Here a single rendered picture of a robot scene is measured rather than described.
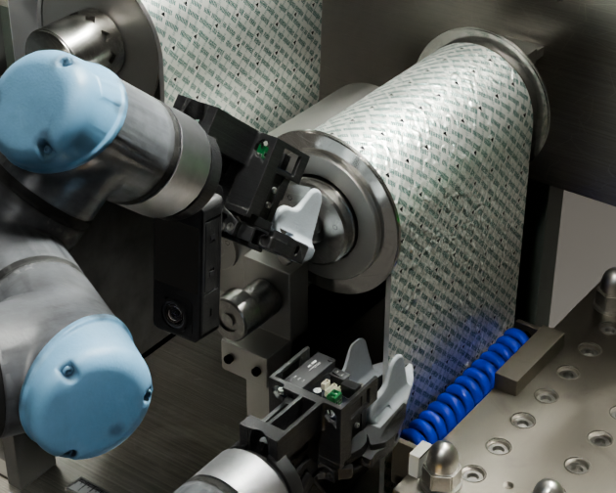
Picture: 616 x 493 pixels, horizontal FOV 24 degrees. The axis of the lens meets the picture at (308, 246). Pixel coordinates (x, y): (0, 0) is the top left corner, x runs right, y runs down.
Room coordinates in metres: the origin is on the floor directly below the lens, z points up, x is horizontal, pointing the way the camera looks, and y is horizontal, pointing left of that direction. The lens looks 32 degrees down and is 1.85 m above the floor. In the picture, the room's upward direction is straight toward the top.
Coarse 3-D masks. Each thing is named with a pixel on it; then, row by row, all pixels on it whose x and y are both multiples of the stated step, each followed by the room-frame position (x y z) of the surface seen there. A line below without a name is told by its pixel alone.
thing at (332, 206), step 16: (304, 176) 1.01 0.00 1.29; (320, 176) 1.00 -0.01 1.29; (288, 192) 1.00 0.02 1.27; (304, 192) 0.99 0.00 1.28; (336, 192) 0.99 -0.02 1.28; (320, 208) 0.98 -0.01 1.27; (336, 208) 0.97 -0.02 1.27; (352, 208) 0.98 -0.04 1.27; (320, 224) 0.98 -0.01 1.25; (336, 224) 0.97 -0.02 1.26; (352, 224) 0.98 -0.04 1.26; (320, 240) 0.99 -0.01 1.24; (336, 240) 0.97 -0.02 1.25; (352, 240) 0.98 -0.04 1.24; (320, 256) 0.98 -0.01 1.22; (336, 256) 0.97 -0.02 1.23
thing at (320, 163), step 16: (320, 160) 1.00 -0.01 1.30; (336, 160) 0.99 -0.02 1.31; (336, 176) 0.99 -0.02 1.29; (352, 176) 0.98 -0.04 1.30; (352, 192) 0.98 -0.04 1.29; (368, 192) 0.98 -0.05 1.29; (368, 208) 0.97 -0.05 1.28; (368, 224) 0.97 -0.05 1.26; (368, 240) 0.97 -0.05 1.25; (352, 256) 0.98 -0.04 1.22; (368, 256) 0.97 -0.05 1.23; (320, 272) 1.00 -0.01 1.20; (336, 272) 0.99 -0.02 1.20; (352, 272) 0.98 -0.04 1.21
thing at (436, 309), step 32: (512, 192) 1.14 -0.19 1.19; (480, 224) 1.09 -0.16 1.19; (512, 224) 1.15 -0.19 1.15; (448, 256) 1.05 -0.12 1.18; (480, 256) 1.10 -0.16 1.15; (512, 256) 1.15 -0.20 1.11; (416, 288) 1.01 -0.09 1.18; (448, 288) 1.05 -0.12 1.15; (480, 288) 1.10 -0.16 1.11; (512, 288) 1.16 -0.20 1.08; (384, 320) 0.98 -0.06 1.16; (416, 320) 1.01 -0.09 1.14; (448, 320) 1.05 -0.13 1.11; (480, 320) 1.11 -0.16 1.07; (512, 320) 1.16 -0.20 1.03; (384, 352) 0.98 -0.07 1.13; (416, 352) 1.01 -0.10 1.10; (448, 352) 1.06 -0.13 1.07; (480, 352) 1.11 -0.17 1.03; (416, 384) 1.01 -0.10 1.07; (448, 384) 1.06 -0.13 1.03; (416, 416) 1.02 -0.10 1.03
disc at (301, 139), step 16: (304, 144) 1.02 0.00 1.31; (320, 144) 1.01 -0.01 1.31; (336, 144) 1.00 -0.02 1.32; (352, 160) 0.99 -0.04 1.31; (368, 160) 0.98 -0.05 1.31; (368, 176) 0.98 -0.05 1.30; (384, 192) 0.97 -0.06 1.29; (384, 208) 0.97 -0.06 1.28; (384, 224) 0.97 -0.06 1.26; (384, 240) 0.97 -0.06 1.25; (400, 240) 0.96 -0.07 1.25; (384, 256) 0.97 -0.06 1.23; (368, 272) 0.98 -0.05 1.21; (384, 272) 0.97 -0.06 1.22; (336, 288) 1.00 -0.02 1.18; (352, 288) 0.99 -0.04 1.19; (368, 288) 0.98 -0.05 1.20
